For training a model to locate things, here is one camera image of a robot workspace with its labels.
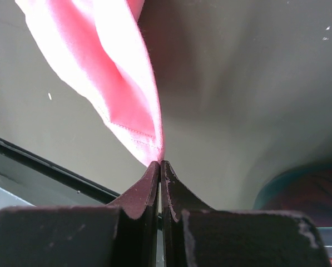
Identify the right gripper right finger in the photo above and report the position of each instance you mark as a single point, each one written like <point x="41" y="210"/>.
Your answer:
<point x="194" y="234"/>

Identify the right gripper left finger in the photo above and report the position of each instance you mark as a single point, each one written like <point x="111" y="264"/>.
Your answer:
<point x="121" y="233"/>

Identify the pink t shirt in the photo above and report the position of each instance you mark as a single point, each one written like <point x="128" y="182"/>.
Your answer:
<point x="96" y="47"/>

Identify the teal laundry basket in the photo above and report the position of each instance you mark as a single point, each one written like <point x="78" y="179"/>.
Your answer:
<point x="275" y="186"/>

